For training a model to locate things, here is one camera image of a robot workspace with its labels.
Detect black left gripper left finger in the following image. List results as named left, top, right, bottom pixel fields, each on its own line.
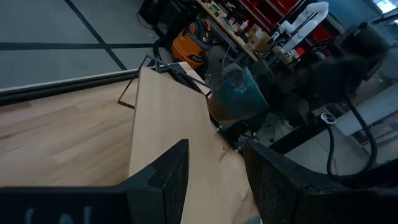
left=0, top=139, right=190, bottom=224

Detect orange vacuum cleaner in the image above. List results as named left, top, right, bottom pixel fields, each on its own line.
left=151, top=30, right=175, bottom=65

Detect orange shop vacuum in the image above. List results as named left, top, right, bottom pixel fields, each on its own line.
left=170, top=17, right=215, bottom=71

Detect red storage bins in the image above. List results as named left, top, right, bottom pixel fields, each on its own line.
left=238, top=0, right=334, bottom=44

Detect black metal table frame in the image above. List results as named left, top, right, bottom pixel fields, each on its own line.
left=0, top=68, right=141, bottom=107

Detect cardboard box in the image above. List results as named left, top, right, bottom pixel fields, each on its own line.
left=247, top=24, right=272, bottom=52

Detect black right gripper cable loop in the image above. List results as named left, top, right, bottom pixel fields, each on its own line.
left=320, top=95, right=379, bottom=180

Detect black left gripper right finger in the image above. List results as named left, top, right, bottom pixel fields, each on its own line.
left=243, top=139, right=398, bottom=224

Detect dark green mug brown inside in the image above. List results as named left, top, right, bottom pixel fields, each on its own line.
left=207, top=63, right=270, bottom=124

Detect wooden workbench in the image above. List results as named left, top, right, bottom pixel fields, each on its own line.
left=195, top=0, right=261, bottom=62

